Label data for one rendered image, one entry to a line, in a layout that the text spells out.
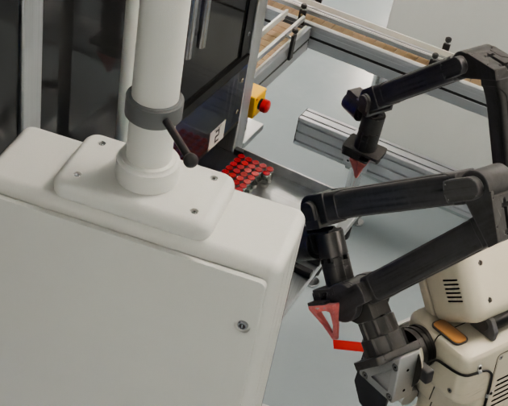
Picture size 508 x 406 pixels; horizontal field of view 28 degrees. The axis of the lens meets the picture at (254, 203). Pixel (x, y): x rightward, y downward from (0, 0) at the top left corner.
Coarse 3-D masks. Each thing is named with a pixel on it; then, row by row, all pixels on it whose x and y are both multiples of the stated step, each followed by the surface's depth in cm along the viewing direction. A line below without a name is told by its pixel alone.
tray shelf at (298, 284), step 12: (204, 156) 283; (216, 156) 284; (228, 156) 285; (216, 168) 280; (348, 228) 270; (312, 264) 255; (300, 276) 250; (312, 276) 252; (300, 288) 247; (288, 300) 243
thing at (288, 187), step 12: (252, 156) 282; (276, 168) 281; (288, 168) 279; (276, 180) 279; (288, 180) 280; (300, 180) 279; (312, 180) 277; (252, 192) 274; (264, 192) 274; (276, 192) 275; (288, 192) 276; (300, 192) 277; (312, 192) 278; (288, 204) 272; (300, 204) 273
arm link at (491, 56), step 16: (480, 48) 211; (496, 48) 211; (480, 64) 206; (496, 64) 205; (496, 80) 204; (496, 96) 207; (496, 112) 208; (496, 128) 210; (496, 144) 211; (496, 160) 212
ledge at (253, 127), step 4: (248, 120) 301; (252, 120) 301; (248, 124) 299; (252, 124) 299; (256, 124) 300; (260, 124) 300; (248, 128) 297; (252, 128) 298; (256, 128) 298; (260, 128) 299; (244, 132) 295; (248, 132) 296; (252, 132) 296; (256, 132) 298; (244, 136) 294; (248, 136) 294; (252, 136) 296; (244, 140) 292; (248, 140) 294; (244, 144) 292
